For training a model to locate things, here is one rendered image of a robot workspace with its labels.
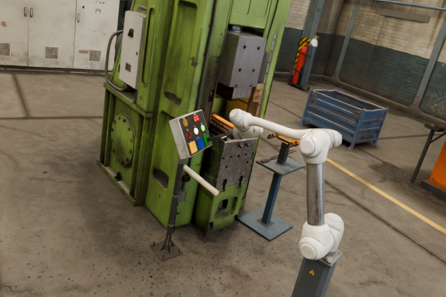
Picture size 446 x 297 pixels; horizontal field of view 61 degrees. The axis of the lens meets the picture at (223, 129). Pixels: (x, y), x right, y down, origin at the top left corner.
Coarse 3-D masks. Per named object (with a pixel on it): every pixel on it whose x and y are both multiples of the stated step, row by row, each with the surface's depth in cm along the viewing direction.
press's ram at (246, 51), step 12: (228, 36) 294; (240, 36) 286; (252, 36) 298; (228, 48) 295; (240, 48) 290; (252, 48) 298; (264, 48) 306; (228, 60) 297; (240, 60) 295; (252, 60) 303; (228, 72) 298; (240, 72) 300; (252, 72) 308; (228, 84) 299; (240, 84) 305; (252, 84) 313
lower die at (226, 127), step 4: (212, 112) 354; (212, 116) 341; (220, 116) 347; (212, 120) 333; (216, 120) 335; (220, 120) 334; (212, 124) 327; (220, 124) 327; (224, 124) 329; (216, 128) 323; (220, 128) 321; (224, 128) 322; (228, 128) 322; (232, 128) 322; (220, 132) 319; (224, 132) 315
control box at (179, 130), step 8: (192, 112) 282; (200, 112) 284; (176, 120) 258; (192, 120) 272; (200, 120) 281; (176, 128) 259; (184, 128) 261; (192, 128) 270; (200, 128) 279; (176, 136) 261; (184, 136) 259; (192, 136) 268; (200, 136) 277; (208, 136) 287; (176, 144) 262; (184, 144) 259; (184, 152) 261
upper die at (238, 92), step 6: (222, 84) 312; (216, 90) 319; (222, 90) 313; (228, 90) 307; (234, 90) 303; (240, 90) 307; (246, 90) 312; (228, 96) 308; (234, 96) 306; (240, 96) 310; (246, 96) 314
